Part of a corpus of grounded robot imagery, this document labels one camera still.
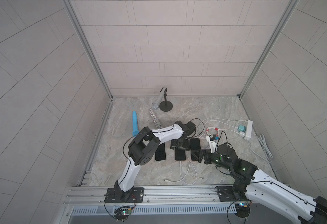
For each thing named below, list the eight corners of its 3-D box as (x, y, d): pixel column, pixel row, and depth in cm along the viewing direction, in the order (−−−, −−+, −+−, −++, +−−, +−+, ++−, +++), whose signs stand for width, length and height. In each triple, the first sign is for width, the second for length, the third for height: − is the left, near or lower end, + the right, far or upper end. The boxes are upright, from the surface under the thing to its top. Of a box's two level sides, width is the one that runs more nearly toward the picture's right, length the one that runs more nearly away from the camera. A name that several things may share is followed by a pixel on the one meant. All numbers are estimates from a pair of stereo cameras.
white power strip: (243, 139, 93) (246, 137, 90) (246, 122, 101) (248, 120, 98) (248, 141, 92) (250, 139, 89) (250, 124, 101) (253, 121, 98)
